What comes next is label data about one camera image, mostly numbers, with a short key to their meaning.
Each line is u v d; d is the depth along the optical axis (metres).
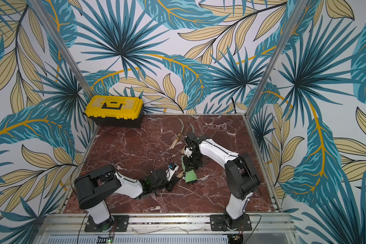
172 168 0.78
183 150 0.98
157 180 0.69
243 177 0.47
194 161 0.75
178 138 1.04
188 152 0.84
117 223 0.73
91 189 0.47
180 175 0.87
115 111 0.99
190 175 0.78
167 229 0.73
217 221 0.73
